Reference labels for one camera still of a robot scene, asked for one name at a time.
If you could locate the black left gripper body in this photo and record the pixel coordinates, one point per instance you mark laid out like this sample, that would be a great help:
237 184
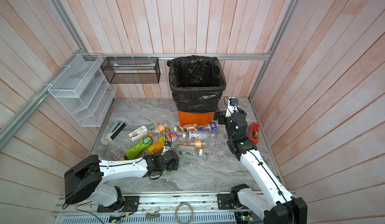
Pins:
172 168

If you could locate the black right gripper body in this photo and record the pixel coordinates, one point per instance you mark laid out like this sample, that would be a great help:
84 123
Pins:
228 122

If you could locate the yellow orange juice bottle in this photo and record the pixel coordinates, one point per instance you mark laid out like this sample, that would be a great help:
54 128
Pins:
157 147

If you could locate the green bottle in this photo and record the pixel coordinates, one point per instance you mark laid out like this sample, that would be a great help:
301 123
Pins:
135 150

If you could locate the white cap clear bottle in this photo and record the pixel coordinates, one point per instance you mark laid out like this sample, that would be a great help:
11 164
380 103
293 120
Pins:
190 151

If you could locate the orange label clear bottle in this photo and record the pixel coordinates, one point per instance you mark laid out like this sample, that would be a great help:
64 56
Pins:
198 144

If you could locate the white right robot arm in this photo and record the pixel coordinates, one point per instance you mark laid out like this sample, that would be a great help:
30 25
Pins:
278 205

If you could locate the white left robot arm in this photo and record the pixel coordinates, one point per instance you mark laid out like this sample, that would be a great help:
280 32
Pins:
87 180

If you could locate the orange trash bin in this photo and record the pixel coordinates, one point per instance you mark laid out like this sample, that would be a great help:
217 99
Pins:
194 118

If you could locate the red tape dispenser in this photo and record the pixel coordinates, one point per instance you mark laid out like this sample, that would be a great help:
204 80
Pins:
253 132

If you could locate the clear long label bottle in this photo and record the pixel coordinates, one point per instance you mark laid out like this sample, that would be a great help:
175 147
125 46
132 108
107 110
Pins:
198 135

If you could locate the small brown tea bottle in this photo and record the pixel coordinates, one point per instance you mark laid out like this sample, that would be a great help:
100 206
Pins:
187 127

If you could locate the orange cap clear bottle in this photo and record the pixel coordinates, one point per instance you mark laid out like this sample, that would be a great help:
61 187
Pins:
157 128

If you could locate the black trash bag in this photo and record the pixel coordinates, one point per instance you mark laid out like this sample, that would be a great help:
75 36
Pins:
197 83

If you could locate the white stapler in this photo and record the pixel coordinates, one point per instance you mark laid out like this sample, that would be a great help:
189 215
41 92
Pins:
115 129

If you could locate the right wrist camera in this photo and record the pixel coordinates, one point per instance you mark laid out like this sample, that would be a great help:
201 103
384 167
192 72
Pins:
232 106

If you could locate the black wire mesh basket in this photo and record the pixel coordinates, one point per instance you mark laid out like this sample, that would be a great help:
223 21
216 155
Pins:
131 70

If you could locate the white wire mesh shelf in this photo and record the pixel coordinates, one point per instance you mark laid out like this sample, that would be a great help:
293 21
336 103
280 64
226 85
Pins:
84 93

